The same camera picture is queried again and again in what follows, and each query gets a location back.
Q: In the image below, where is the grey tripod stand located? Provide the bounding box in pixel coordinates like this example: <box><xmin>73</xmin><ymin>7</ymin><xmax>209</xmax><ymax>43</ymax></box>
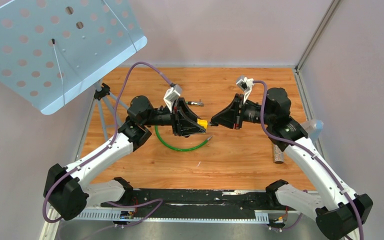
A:
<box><xmin>93</xmin><ymin>78</ymin><xmax>117</xmax><ymax>141</ymax></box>

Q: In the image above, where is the clear bottle with metal cap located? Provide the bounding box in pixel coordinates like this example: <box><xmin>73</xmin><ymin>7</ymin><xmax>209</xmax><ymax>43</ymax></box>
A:
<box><xmin>272</xmin><ymin>144</ymin><xmax>285</xmax><ymax>165</ymax></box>

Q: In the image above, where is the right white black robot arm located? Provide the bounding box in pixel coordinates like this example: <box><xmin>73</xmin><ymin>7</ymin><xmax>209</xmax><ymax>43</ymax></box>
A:
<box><xmin>211</xmin><ymin>88</ymin><xmax>373</xmax><ymax>240</ymax></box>

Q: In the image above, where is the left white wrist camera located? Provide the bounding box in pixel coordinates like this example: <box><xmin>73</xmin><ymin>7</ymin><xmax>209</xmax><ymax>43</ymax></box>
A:
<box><xmin>163</xmin><ymin>83</ymin><xmax>183</xmax><ymax>112</ymax></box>

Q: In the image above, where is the green cable lock loop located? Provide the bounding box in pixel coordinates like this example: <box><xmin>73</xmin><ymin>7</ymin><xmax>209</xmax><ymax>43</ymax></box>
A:
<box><xmin>154</xmin><ymin>101</ymin><xmax>214</xmax><ymax>153</ymax></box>

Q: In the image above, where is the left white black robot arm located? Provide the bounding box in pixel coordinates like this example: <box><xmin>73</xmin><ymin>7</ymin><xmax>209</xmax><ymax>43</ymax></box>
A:
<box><xmin>42</xmin><ymin>95</ymin><xmax>209</xmax><ymax>223</ymax></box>

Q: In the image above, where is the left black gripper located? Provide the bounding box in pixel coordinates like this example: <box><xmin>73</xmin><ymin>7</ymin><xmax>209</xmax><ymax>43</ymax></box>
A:
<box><xmin>142</xmin><ymin>97</ymin><xmax>206</xmax><ymax>137</ymax></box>

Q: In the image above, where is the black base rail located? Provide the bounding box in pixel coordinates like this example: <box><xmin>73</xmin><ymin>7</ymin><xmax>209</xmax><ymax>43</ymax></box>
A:
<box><xmin>76</xmin><ymin>188</ymin><xmax>299</xmax><ymax>223</ymax></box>

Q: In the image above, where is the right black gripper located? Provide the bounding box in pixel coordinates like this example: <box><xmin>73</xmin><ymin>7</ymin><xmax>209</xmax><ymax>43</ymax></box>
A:
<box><xmin>210</xmin><ymin>94</ymin><xmax>274</xmax><ymax>130</ymax></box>

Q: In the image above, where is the clear blue plastic bag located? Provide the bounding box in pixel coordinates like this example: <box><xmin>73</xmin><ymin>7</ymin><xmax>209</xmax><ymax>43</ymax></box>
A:
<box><xmin>300</xmin><ymin>119</ymin><xmax>324</xmax><ymax>143</ymax></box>

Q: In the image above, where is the perforated light blue metal plate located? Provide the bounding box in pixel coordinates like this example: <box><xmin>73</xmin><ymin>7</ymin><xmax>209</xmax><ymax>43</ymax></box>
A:
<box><xmin>0</xmin><ymin>0</ymin><xmax>148</xmax><ymax>115</ymax></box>

